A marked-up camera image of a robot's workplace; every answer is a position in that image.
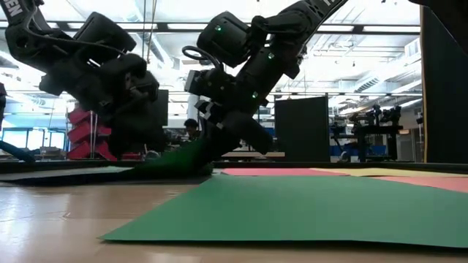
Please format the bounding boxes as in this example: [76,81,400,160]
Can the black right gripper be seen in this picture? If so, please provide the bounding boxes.
[192,68,275,174]

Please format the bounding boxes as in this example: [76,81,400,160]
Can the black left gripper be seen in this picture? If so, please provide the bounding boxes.
[39,53,166,159]

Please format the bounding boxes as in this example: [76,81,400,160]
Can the green paper sheet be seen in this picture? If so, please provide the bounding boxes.
[98,174,468,250]
[124,137,216,180]

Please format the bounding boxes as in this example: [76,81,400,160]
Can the red paper sheet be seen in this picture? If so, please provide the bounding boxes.
[220,167,349,178]

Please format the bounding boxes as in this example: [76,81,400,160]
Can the black paper sheet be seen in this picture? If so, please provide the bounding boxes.
[0,166,134,183]
[14,174,213,187]

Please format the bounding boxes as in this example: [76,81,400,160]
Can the yellow paper sheet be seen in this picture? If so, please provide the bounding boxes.
[310,167,465,179]

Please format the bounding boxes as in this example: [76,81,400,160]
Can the orange paper sheet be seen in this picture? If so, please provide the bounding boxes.
[372,176,468,195]

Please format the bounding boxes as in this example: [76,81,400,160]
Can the person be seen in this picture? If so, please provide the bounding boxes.
[184,118,201,142]

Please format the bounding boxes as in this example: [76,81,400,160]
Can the black monitor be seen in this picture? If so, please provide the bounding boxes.
[156,88,170,128]

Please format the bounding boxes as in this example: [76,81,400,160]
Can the black divider board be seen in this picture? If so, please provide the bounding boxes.
[274,95,331,163]

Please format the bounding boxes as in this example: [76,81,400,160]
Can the black slanted bar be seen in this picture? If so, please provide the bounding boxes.
[0,140,37,164]

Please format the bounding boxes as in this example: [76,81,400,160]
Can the black background robot workstation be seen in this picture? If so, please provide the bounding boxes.
[330,104,404,163]

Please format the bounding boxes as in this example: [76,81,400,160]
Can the blue board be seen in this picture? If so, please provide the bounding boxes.
[330,144,388,158]

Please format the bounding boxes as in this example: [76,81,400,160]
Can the white air vent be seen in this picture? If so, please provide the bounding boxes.
[404,37,422,60]

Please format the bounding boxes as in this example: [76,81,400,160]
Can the black partition panel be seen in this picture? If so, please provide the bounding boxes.
[420,5,468,164]

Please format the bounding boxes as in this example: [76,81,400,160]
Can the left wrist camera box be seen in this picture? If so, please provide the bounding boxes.
[129,70,161,107]

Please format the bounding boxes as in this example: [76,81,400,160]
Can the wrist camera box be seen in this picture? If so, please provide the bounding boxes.
[184,69,206,93]
[129,70,161,107]

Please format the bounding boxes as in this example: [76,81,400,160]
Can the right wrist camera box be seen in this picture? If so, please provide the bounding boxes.
[184,69,206,93]

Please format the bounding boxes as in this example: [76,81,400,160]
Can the silver ceiling duct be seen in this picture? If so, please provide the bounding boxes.
[137,31,189,88]

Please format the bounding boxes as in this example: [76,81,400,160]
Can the hanging black cables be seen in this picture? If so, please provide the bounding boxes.
[140,0,159,64]

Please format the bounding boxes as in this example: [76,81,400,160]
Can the black ceiling light rail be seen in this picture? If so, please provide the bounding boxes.
[47,20,421,34]

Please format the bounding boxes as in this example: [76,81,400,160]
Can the black aluminium table frame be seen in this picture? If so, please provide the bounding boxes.
[0,159,468,176]

